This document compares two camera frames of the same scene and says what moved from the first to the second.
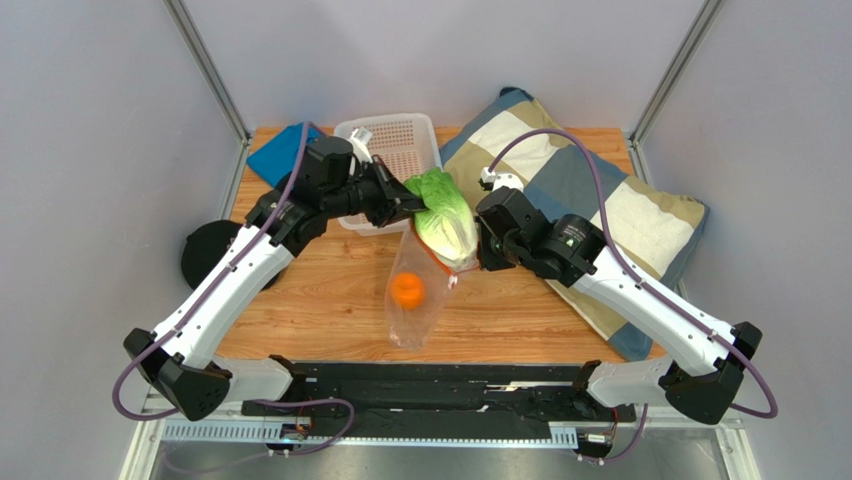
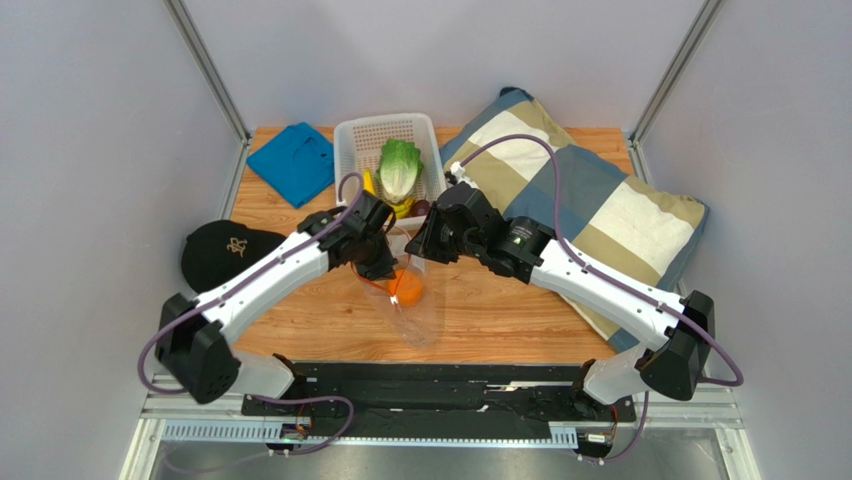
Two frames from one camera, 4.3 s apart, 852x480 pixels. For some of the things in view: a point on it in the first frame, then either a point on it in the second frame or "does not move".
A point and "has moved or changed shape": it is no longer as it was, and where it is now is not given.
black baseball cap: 204,248 does not move
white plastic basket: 408,143 does not move
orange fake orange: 408,289 does not move
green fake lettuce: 448,223 has moved or changed shape
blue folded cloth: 280,156 does not move
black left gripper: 396,200 -> 383,269
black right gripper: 492,247 -> 433,232
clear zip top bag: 417,284 has moved or changed shape
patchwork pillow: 519,140 does not move
